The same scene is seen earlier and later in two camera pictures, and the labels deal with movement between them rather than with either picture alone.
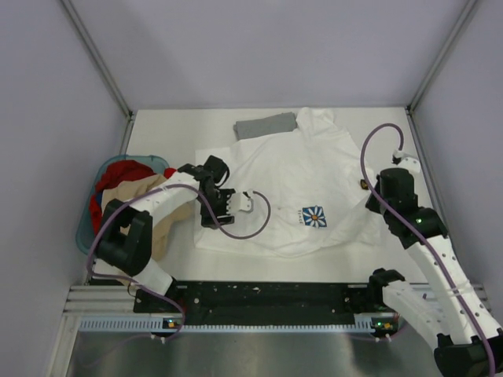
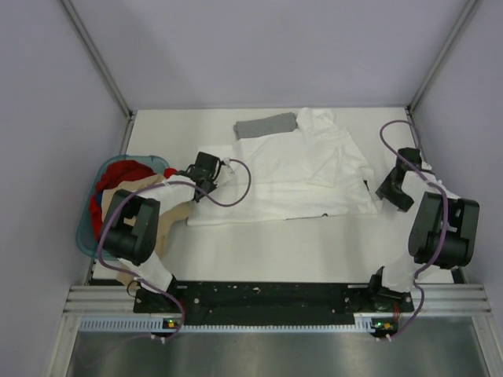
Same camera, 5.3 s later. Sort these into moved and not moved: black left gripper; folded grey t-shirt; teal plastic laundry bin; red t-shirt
Moved: black left gripper
Not moved: folded grey t-shirt; teal plastic laundry bin; red t-shirt
